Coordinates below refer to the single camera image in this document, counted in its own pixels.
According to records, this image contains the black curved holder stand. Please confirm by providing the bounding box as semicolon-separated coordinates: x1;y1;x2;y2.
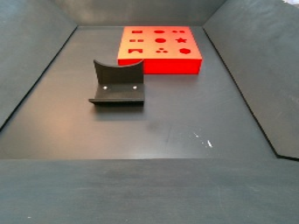
89;60;146;105

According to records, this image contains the red shape-sorter board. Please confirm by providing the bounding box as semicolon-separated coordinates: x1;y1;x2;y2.
117;26;203;74

